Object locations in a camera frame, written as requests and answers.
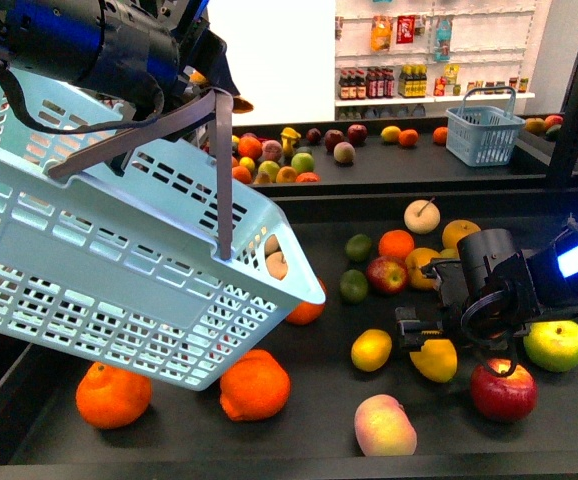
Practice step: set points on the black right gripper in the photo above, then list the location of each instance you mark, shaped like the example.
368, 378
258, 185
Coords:
487, 295

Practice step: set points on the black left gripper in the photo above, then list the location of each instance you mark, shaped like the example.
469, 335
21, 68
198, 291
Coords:
202, 50

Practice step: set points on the yellow lemon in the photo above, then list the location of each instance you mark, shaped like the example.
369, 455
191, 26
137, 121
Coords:
371, 350
437, 360

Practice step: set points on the light blue shopping basket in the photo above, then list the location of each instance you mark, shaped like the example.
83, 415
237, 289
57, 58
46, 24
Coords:
126, 269

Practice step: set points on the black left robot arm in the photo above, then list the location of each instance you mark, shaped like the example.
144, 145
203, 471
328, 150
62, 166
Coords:
137, 51

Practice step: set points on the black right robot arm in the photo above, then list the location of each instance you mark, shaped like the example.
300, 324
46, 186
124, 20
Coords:
554, 273

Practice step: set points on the black rear fruit shelf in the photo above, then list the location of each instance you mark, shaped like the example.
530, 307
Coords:
400, 156

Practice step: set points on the white shelf with bottles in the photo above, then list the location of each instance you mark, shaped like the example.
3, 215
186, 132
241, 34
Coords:
413, 58

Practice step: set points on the red yellow apple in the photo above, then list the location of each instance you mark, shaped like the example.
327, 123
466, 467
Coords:
387, 275

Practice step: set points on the yellow orange apple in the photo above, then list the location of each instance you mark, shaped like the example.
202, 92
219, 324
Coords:
415, 261

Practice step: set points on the green lime lower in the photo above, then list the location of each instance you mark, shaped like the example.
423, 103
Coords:
353, 286

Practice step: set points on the green lime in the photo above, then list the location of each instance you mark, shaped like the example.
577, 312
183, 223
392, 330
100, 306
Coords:
358, 248
353, 286

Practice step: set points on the brown kiwi upper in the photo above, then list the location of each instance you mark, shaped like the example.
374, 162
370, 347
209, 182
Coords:
449, 253

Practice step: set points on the small orange mandarin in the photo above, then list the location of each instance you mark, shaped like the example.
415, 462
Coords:
396, 243

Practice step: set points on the pink white peach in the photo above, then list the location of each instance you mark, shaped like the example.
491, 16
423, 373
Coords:
382, 428

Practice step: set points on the green lime upper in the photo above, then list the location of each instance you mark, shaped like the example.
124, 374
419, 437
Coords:
358, 248

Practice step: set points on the large orange with navel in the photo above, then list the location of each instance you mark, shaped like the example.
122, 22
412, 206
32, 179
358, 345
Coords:
305, 313

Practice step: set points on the orange yellow pear back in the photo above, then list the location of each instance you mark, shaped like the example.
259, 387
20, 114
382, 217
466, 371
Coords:
456, 230

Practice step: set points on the red apple front right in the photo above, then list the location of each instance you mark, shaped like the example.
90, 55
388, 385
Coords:
501, 395

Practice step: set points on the pile of background fruit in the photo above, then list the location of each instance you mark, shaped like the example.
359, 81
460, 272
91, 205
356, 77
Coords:
292, 155

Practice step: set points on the green apple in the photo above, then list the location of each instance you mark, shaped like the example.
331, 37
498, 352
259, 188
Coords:
553, 345

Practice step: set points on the large orange front middle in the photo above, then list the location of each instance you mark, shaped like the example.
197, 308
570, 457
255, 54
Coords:
255, 388

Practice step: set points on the small blue background basket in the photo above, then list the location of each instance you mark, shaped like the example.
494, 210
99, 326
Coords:
483, 136

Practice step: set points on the large orange front left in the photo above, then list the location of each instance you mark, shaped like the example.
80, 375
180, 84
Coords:
108, 397

